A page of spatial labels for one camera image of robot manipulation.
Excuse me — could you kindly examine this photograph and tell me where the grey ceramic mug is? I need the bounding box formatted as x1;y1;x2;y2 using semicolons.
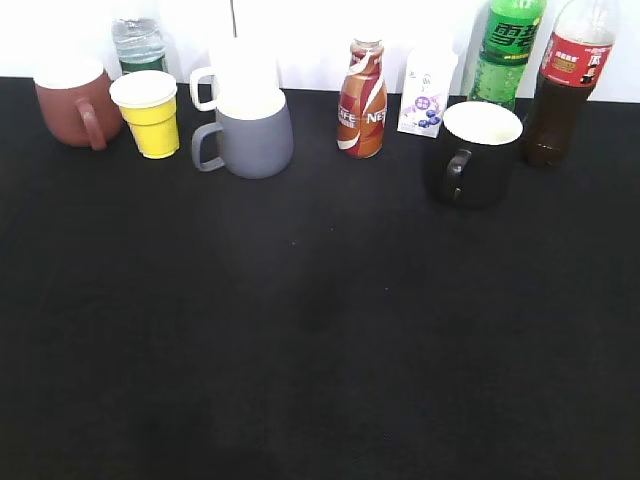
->
191;88;294;179

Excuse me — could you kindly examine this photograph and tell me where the red label iced tea bottle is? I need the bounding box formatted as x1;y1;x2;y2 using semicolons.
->
522;0;620;167

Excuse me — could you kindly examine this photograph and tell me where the yellow paper cup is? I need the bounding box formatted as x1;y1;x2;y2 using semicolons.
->
109;70;180;159

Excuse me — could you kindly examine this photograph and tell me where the green Sprite bottle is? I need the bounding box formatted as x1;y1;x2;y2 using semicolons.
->
467;0;547;111

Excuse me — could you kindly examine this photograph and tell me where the brown Nescafe coffee bottle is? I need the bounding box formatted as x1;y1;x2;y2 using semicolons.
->
336;38;387;159

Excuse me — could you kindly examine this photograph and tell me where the black table cloth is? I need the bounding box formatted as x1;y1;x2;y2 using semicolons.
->
1;78;639;479

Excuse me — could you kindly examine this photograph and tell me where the white ceramic mug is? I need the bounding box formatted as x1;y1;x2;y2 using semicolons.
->
189;38;280;112

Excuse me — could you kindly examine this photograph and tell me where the black ceramic mug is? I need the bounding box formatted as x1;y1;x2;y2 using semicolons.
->
424;101;523;209

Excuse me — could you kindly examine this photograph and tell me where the white blueberry milk carton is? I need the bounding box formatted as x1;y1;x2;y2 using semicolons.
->
397;45;458;138

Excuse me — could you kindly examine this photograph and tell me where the clear water bottle green label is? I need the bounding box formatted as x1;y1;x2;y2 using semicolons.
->
111;18;167;75

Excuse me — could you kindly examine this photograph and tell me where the brown ceramic mug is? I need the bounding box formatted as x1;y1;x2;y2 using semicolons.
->
33;56;123;151

